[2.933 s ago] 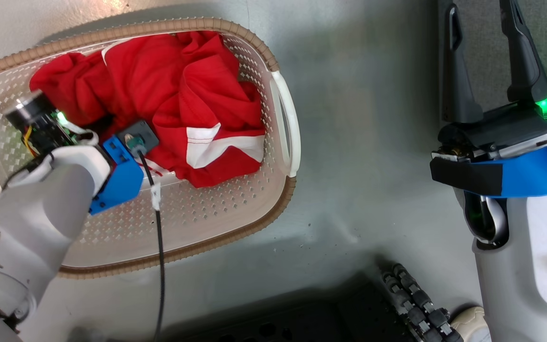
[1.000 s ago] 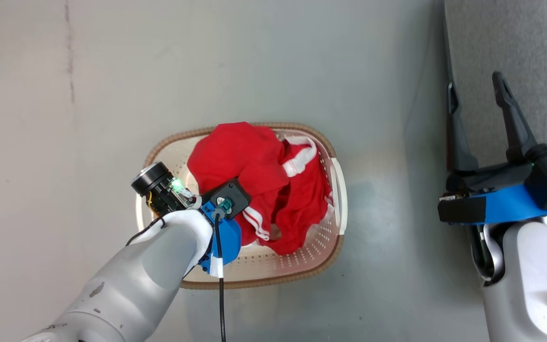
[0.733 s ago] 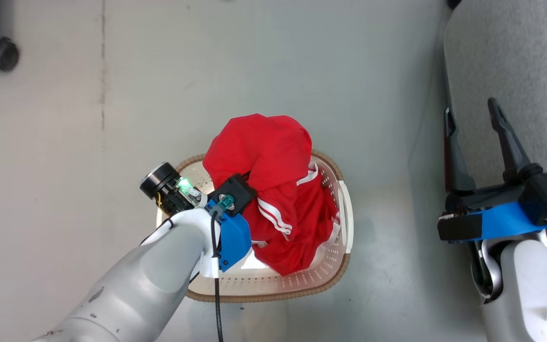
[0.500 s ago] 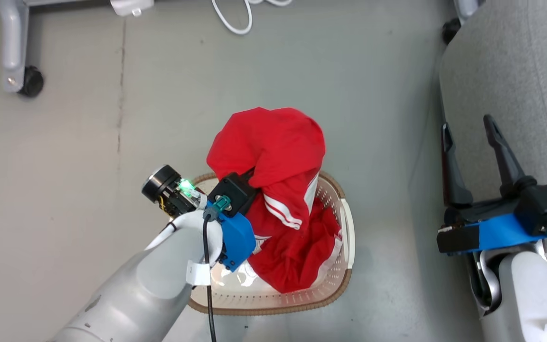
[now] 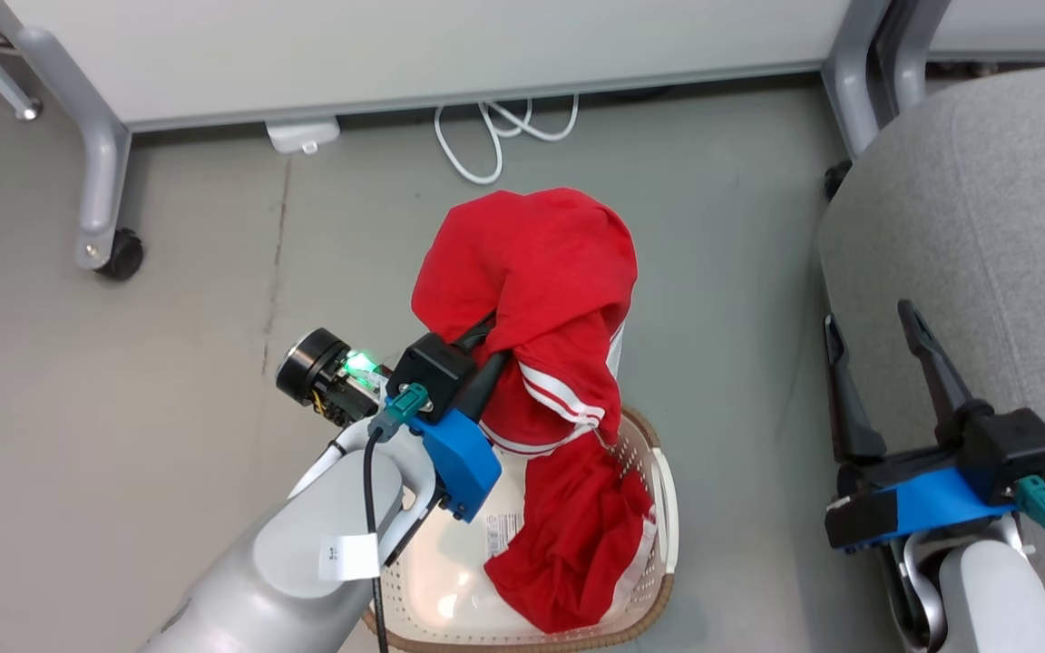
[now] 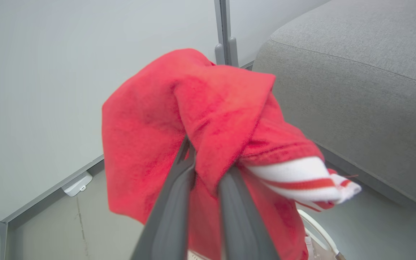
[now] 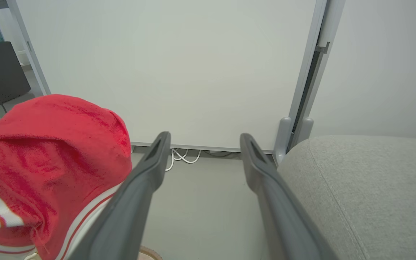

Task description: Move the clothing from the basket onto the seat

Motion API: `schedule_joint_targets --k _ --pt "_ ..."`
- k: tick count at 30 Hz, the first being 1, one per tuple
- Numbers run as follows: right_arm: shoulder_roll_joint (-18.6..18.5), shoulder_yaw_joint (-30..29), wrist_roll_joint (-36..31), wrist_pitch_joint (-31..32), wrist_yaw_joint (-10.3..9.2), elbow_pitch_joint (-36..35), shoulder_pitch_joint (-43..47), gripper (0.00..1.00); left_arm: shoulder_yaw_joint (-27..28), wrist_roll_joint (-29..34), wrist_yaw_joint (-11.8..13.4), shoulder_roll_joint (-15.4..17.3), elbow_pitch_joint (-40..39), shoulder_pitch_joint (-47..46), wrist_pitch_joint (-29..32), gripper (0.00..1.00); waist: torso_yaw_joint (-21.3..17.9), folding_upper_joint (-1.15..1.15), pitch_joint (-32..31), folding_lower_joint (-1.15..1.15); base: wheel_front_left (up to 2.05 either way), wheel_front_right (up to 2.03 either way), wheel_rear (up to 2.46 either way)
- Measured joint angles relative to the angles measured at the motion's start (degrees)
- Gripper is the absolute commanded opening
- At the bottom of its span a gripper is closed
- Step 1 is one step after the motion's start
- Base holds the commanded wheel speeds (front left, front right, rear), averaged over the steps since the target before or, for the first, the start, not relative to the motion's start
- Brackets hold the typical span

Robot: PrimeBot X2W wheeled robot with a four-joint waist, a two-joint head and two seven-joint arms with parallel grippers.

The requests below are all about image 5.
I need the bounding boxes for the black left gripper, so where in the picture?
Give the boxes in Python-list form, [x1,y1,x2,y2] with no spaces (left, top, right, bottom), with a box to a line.
[276,313,513,427]

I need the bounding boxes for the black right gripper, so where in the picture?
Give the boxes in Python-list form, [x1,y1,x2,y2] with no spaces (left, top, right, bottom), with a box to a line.
[824,299,1045,507]

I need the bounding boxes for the red garment with white stripes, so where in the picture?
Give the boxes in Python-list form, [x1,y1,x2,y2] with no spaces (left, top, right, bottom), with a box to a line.
[411,188,659,634]

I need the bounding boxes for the barcode sticker in basket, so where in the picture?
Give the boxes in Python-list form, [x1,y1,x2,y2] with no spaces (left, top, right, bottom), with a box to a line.
[484,512,525,560]

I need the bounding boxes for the grey fabric sofa seat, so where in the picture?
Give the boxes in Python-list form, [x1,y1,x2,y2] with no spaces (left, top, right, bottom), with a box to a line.
[815,63,1045,653]

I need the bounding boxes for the white laundry basket brown rim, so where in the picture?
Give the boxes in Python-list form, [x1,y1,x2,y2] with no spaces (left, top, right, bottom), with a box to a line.
[361,404,679,653]

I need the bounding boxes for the white power adapter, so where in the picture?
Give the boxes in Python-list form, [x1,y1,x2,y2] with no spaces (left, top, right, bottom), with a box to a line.
[265,117,341,156]

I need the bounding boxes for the grey desk leg beside sofa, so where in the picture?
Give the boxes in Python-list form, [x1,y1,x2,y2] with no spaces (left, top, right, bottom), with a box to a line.
[820,0,894,161]

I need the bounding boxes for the large white desk panel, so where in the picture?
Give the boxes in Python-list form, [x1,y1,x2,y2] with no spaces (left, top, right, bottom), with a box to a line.
[1,0,855,132]

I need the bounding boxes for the dark grey desk leg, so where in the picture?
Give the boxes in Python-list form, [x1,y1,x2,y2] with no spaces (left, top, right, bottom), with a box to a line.
[876,0,952,117]

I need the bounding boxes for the small white desk panel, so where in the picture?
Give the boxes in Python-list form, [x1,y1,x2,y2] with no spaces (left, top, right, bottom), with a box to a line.
[926,0,1045,64]

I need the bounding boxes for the thick grey desk leg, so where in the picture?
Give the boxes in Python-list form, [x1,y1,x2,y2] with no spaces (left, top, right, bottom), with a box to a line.
[16,25,132,270]

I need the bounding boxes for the teal left camera connector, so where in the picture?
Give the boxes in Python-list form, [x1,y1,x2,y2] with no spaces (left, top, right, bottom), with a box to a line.
[368,383,433,443]

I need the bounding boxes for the blue left camera bracket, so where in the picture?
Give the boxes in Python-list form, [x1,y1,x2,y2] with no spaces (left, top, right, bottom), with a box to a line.
[385,395,503,524]

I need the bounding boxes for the blue camera bracket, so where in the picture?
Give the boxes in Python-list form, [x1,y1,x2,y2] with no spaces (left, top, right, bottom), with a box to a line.
[385,395,503,524]
[825,465,1021,554]

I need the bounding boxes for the blue right camera bracket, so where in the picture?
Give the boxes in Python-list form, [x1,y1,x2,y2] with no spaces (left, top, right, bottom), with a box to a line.
[825,465,1021,554]

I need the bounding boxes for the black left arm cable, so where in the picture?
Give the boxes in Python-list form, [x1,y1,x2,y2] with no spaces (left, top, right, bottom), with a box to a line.
[362,428,392,653]

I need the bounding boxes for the coiled white power cable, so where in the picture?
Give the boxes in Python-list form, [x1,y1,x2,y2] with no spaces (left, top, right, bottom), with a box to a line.
[434,93,581,186]

